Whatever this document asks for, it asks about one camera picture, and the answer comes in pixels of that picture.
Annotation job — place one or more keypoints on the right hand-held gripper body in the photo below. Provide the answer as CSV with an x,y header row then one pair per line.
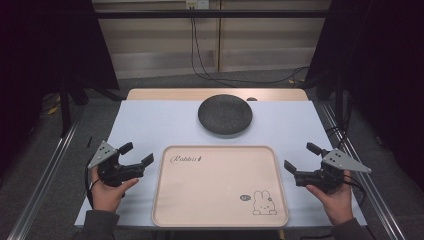
x,y
325,178

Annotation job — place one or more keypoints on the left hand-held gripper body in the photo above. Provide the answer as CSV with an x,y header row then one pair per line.
x,y
111,171

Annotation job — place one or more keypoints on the person's left hand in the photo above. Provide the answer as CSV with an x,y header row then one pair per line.
x,y
106,196

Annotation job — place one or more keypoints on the person's right hand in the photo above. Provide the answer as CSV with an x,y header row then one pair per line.
x,y
338,205

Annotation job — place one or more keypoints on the small black strip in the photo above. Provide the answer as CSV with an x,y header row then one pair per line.
x,y
89,142

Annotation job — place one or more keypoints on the white table mat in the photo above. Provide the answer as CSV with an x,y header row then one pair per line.
x,y
160,123

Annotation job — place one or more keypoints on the black metal stand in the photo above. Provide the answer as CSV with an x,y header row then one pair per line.
x,y
65,106

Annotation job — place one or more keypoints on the beige tray with rabbit print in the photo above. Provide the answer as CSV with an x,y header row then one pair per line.
x,y
216,186

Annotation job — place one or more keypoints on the dark grey round plate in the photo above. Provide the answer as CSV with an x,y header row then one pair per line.
x,y
225,114

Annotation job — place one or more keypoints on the dark curtain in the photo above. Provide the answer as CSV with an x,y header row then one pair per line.
x,y
386,66
40,60

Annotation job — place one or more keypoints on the aluminium frame rail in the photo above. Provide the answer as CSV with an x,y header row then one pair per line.
x,y
43,176
366,180

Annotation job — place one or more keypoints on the black horizontal frame bar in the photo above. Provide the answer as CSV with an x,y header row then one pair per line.
x,y
210,14

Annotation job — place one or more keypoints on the white wall socket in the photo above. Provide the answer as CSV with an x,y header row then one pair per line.
x,y
197,4

